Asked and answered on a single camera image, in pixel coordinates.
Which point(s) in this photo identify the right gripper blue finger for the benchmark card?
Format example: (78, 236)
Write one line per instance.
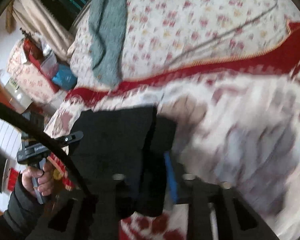
(172, 184)

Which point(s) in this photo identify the black pants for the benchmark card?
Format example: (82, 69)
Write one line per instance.
(131, 142)

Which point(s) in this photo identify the black jacket left sleeve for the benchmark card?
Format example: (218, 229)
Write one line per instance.
(22, 214)

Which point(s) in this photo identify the blue plastic bag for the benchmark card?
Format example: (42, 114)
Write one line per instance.
(64, 78)

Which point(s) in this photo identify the floral storage box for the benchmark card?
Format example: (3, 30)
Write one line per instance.
(28, 76)

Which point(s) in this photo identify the red white leaf blanket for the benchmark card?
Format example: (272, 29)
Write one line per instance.
(238, 121)

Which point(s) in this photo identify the beige curtain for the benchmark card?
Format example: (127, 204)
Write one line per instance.
(35, 18)

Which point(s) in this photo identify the teal fleece garment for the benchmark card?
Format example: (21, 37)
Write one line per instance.
(107, 25)

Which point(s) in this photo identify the white floral bed sheet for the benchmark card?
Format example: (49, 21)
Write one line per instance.
(167, 34)

